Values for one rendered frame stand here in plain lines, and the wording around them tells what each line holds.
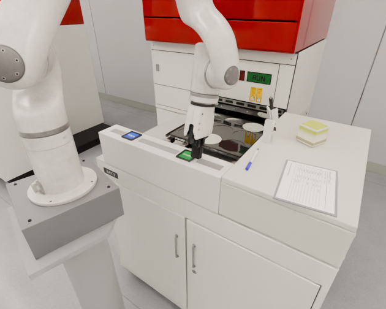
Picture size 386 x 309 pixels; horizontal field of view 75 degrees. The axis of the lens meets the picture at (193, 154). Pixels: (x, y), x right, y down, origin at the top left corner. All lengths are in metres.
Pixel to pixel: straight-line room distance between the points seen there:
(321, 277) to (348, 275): 1.09
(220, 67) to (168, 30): 0.82
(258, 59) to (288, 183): 0.68
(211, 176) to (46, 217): 0.45
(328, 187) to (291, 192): 0.11
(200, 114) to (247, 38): 0.57
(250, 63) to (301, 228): 0.81
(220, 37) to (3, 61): 0.45
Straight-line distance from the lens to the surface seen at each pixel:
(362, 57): 2.67
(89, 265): 0.98
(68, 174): 0.77
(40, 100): 0.73
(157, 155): 0.85
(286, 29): 1.15
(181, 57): 1.46
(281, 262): 0.84
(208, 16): 0.67
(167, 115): 1.63
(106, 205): 0.79
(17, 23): 0.64
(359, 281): 1.91
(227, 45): 0.64
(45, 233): 0.77
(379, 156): 2.93
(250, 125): 1.22
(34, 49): 0.63
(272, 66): 1.23
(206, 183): 0.77
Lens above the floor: 1.39
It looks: 31 degrees down
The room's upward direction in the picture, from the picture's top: straight up
